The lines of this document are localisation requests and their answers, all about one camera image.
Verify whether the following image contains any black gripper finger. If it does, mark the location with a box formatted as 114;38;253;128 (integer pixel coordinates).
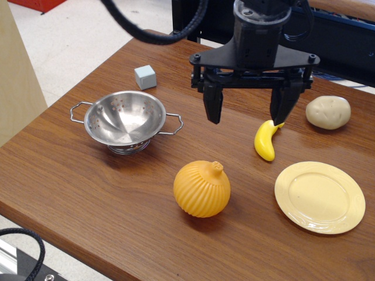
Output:
203;81;223;124
270;82;301;126

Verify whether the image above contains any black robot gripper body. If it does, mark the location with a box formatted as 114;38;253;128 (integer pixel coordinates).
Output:
190;1;320;92

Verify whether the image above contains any yellow plastic toy banana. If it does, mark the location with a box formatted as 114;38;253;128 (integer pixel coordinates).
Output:
254;120;285;162

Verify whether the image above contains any stainless steel colander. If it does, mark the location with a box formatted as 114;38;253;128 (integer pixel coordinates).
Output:
70;91;183;155

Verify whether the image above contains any beige toy potato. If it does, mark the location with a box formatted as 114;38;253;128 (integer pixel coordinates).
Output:
305;95;351;130

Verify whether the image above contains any grey-blue cube block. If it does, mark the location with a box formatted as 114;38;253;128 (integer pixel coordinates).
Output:
134;65;157;90

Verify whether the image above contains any orange plastic toy onion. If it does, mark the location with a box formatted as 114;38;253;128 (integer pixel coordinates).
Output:
173;160;231;218

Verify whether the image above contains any pale yellow plate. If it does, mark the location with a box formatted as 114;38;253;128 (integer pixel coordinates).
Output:
274;161;366;235

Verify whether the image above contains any red object on floor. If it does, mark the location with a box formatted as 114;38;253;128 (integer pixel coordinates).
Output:
8;0;66;13

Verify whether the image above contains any light wooden panel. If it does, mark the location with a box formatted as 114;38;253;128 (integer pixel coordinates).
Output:
1;1;47;145

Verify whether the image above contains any black braided cable top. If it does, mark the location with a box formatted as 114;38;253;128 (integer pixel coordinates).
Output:
101;0;209;46

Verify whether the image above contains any black braided cable bottom-left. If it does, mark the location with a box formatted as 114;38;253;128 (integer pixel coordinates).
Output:
0;228;46;281

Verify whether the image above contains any silver aluminium rail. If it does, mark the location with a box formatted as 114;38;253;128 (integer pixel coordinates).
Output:
0;237;70;281

